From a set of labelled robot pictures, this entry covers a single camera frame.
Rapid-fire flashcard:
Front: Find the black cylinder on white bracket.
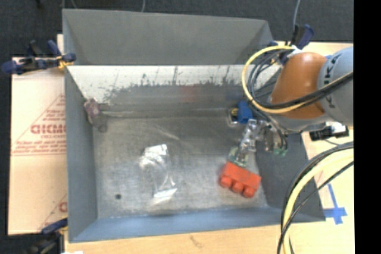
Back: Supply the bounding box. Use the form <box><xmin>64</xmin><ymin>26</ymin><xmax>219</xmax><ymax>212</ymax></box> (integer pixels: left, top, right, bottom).
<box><xmin>309</xmin><ymin>122</ymin><xmax>349</xmax><ymax>141</ymax></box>

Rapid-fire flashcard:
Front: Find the grey metal bin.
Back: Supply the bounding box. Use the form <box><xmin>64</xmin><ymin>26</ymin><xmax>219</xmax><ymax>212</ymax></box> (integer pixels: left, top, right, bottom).
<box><xmin>61</xmin><ymin>8</ymin><xmax>326</xmax><ymax>243</ymax></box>

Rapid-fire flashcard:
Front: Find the clear plastic bag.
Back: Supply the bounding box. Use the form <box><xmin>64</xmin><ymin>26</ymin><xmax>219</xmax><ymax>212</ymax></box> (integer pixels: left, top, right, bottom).
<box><xmin>139</xmin><ymin>143</ymin><xmax>179</xmax><ymax>206</ymax></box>

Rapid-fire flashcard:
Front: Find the small purple toy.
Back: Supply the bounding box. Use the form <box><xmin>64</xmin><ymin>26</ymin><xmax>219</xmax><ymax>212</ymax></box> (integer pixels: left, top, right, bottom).
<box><xmin>83</xmin><ymin>98</ymin><xmax>101</xmax><ymax>124</ymax></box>

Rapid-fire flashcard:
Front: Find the orange toy brick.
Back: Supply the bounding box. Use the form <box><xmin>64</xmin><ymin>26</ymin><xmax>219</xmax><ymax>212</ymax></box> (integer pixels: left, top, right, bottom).
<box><xmin>219</xmin><ymin>161</ymin><xmax>263</xmax><ymax>199</ymax></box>

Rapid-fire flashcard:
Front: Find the brown cardboard board red print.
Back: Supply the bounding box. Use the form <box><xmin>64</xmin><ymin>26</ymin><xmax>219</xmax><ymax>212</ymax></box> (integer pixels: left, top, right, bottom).
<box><xmin>7</xmin><ymin>56</ymin><xmax>68</xmax><ymax>236</ymax></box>

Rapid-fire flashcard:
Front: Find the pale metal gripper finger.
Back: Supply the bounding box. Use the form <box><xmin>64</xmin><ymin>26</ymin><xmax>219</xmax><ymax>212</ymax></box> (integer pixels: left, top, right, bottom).
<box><xmin>237</xmin><ymin>152</ymin><xmax>251</xmax><ymax>168</ymax></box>
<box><xmin>228</xmin><ymin>146</ymin><xmax>241</xmax><ymax>163</ymax></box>

